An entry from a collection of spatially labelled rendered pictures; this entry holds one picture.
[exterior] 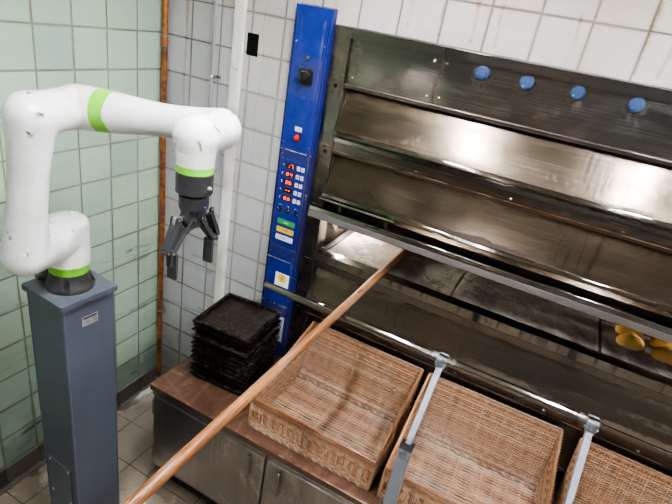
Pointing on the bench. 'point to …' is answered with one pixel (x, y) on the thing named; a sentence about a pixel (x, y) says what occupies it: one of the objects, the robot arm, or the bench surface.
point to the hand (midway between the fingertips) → (190, 265)
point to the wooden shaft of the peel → (250, 393)
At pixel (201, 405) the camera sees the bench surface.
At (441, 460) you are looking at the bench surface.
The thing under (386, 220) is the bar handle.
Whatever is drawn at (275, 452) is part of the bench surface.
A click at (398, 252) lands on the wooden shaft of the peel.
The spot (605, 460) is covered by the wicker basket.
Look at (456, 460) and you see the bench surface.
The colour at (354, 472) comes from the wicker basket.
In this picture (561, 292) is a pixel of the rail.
